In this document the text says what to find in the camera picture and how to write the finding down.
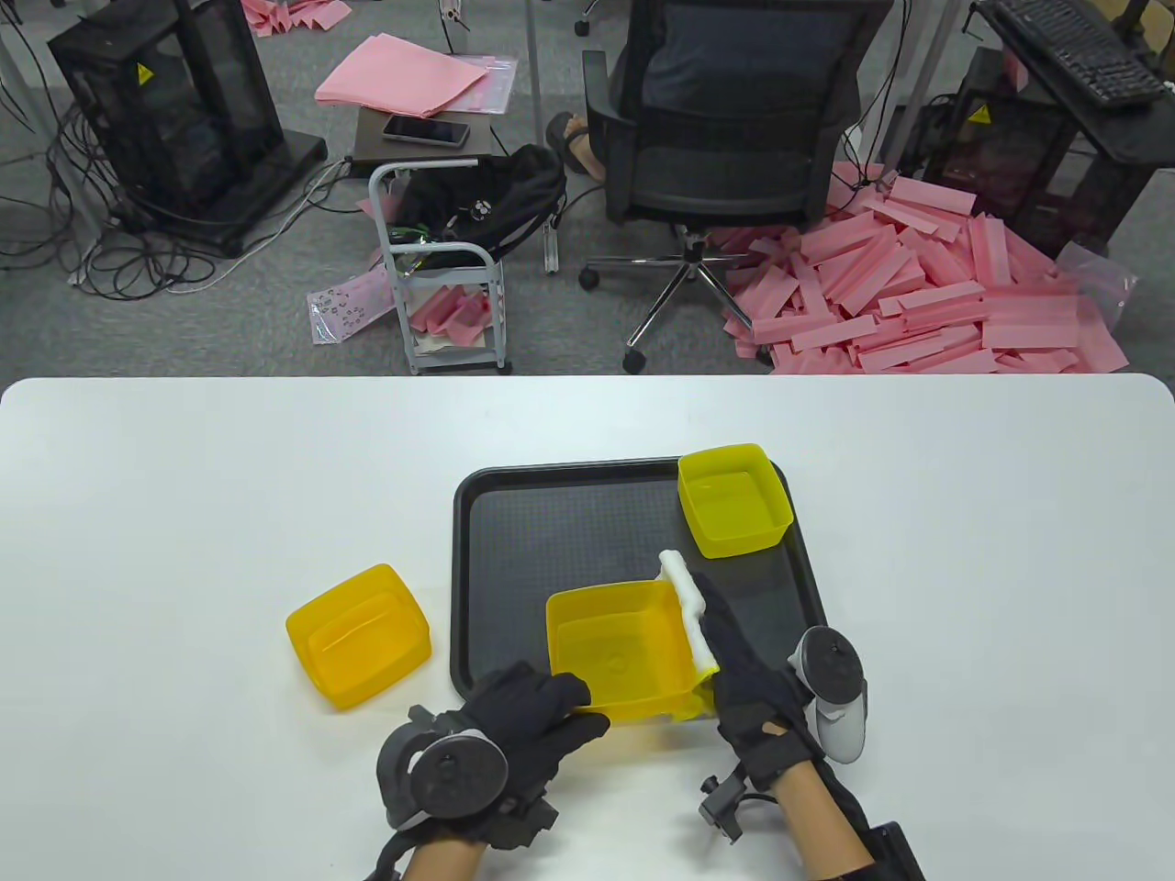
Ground person's right hand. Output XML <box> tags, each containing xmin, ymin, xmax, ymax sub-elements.
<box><xmin>688</xmin><ymin>571</ymin><xmax>823</xmax><ymax>790</ymax></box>

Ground person's left hand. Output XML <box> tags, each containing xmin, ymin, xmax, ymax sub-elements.
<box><xmin>454</xmin><ymin>663</ymin><xmax>611</xmax><ymax>813</ymax></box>

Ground black and white controller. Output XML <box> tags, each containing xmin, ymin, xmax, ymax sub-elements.
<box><xmin>376</xmin><ymin>705</ymin><xmax>510</xmax><ymax>831</ymax></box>
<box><xmin>789</xmin><ymin>626</ymin><xmax>868</xmax><ymax>764</ymax></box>

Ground yellow plastic food container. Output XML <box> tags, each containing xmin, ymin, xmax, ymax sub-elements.
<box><xmin>677</xmin><ymin>444</ymin><xmax>794</xmax><ymax>559</ymax></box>
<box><xmin>285</xmin><ymin>563</ymin><xmax>432</xmax><ymax>711</ymax></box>
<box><xmin>545</xmin><ymin>579</ymin><xmax>717</xmax><ymax>726</ymax></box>

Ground white yellow-edged dish cloth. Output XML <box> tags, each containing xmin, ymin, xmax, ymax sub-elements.
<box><xmin>659</xmin><ymin>549</ymin><xmax>717</xmax><ymax>680</ymax></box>

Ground person's left forearm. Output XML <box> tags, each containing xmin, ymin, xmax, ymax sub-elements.
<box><xmin>404</xmin><ymin>840</ymin><xmax>487</xmax><ymax>881</ymax></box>

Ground person's right forearm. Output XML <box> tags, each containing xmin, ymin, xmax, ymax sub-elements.
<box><xmin>771</xmin><ymin>757</ymin><xmax>878</xmax><ymax>881</ymax></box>

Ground black plastic tray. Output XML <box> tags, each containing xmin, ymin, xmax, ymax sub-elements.
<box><xmin>453</xmin><ymin>456</ymin><xmax>834</xmax><ymax>708</ymax></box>

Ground black battery pack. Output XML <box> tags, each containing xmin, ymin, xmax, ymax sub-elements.
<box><xmin>867</xmin><ymin>821</ymin><xmax>926</xmax><ymax>881</ymax></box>

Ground white rolling cart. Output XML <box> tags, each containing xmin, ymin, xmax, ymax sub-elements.
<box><xmin>369</xmin><ymin>158</ymin><xmax>513</xmax><ymax>375</ymax></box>

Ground pink foam pieces in cart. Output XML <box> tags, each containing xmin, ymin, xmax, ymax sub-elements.
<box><xmin>408</xmin><ymin>284</ymin><xmax>492</xmax><ymax>350</ymax></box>

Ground pile of pink foam strips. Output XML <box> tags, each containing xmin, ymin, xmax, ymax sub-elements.
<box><xmin>707</xmin><ymin>161</ymin><xmax>1132</xmax><ymax>375</ymax></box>

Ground patterned plastic bag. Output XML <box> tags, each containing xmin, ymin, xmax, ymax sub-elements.
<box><xmin>308</xmin><ymin>266</ymin><xmax>397</xmax><ymax>347</ymax></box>

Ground black backpack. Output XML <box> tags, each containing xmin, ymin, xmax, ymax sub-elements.
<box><xmin>390</xmin><ymin>144</ymin><xmax>568</xmax><ymax>272</ymax></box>

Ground white desk leg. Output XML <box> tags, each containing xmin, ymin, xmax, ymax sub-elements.
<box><xmin>523</xmin><ymin>0</ymin><xmax>559</xmax><ymax>274</ymax></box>

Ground black mesh office chair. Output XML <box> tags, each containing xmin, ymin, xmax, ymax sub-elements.
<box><xmin>580</xmin><ymin>0</ymin><xmax>893</xmax><ymax>374</ymax></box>

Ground clear plastic bag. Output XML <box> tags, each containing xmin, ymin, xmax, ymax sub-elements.
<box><xmin>1056</xmin><ymin>243</ymin><xmax>1139</xmax><ymax>331</ymax></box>

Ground black smartphone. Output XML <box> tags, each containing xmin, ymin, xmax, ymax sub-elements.
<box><xmin>382</xmin><ymin>115</ymin><xmax>471</xmax><ymax>149</ymax></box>

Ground black computer cabinet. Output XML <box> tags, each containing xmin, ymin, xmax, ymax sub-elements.
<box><xmin>48</xmin><ymin>0</ymin><xmax>329</xmax><ymax>258</ymax></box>
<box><xmin>923</xmin><ymin>46</ymin><xmax>1148</xmax><ymax>258</ymax></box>

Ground clear zip bag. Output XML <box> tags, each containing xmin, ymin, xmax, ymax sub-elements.
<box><xmin>418</xmin><ymin>53</ymin><xmax>520</xmax><ymax>116</ymax></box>

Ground stack of pink sheets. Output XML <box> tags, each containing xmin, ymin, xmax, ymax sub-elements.
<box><xmin>315</xmin><ymin>34</ymin><xmax>489</xmax><ymax>120</ymax></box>

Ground black keyboard stand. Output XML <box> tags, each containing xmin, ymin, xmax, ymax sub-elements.
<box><xmin>973</xmin><ymin>0</ymin><xmax>1175</xmax><ymax>171</ymax></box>

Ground black keyboard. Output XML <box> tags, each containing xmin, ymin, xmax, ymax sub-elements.
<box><xmin>978</xmin><ymin>0</ymin><xmax>1169</xmax><ymax>109</ymax></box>

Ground small heap of pink foam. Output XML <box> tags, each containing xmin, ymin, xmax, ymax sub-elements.
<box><xmin>241</xmin><ymin>0</ymin><xmax>353</xmax><ymax>39</ymax></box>

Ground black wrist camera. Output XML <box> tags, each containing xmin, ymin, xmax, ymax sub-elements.
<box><xmin>698</xmin><ymin>771</ymin><xmax>763</xmax><ymax>843</ymax></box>
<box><xmin>477</xmin><ymin>798</ymin><xmax>559</xmax><ymax>850</ymax></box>

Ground tangle of floor cables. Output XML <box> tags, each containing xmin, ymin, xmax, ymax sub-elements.
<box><xmin>0</xmin><ymin>92</ymin><xmax>368</xmax><ymax>299</ymax></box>

